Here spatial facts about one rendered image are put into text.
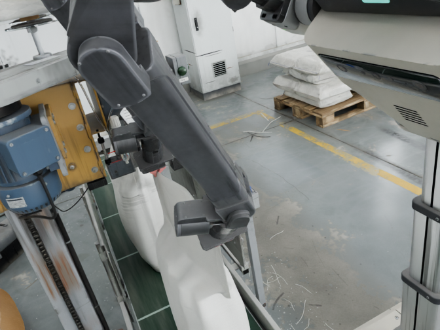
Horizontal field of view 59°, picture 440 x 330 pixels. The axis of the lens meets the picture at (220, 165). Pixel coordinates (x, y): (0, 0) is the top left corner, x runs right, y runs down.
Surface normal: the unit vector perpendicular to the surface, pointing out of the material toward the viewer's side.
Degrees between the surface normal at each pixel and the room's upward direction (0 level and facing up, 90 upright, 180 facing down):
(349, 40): 40
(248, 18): 90
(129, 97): 120
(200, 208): 31
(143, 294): 0
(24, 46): 90
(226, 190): 109
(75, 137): 90
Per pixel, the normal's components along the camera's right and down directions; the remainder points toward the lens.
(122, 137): 0.31, 0.63
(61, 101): 0.42, 0.36
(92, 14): 0.17, 0.83
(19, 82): 0.88, 0.07
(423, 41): -0.70, -0.46
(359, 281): -0.17, -0.87
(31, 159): 0.76, 0.18
